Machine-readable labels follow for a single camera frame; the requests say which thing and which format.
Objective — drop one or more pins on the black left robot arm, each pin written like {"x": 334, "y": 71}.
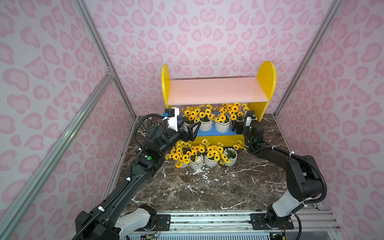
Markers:
{"x": 129, "y": 186}

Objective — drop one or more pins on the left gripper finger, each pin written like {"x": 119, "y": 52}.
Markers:
{"x": 182, "y": 125}
{"x": 193, "y": 130}

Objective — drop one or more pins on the shelf sunflower pot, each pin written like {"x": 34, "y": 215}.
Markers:
{"x": 214, "y": 154}
{"x": 231, "y": 154}
{"x": 206, "y": 117}
{"x": 238, "y": 111}
{"x": 192, "y": 115}
{"x": 181, "y": 154}
{"x": 226, "y": 115}
{"x": 196, "y": 154}

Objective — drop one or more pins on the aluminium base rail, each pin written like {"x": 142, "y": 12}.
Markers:
{"x": 239, "y": 225}

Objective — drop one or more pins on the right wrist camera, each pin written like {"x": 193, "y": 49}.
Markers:
{"x": 249, "y": 117}

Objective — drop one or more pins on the yellow two-tier shelf unit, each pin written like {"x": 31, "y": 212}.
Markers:
{"x": 256, "y": 92}

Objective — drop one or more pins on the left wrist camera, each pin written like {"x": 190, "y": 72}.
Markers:
{"x": 171, "y": 117}

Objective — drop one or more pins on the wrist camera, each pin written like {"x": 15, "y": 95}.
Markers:
{"x": 171, "y": 117}
{"x": 249, "y": 117}

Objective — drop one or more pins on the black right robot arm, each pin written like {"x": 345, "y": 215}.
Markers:
{"x": 305, "y": 182}

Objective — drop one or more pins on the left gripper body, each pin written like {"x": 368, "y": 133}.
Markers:
{"x": 182, "y": 132}

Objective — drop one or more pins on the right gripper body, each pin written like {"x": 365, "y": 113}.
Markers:
{"x": 244, "y": 129}

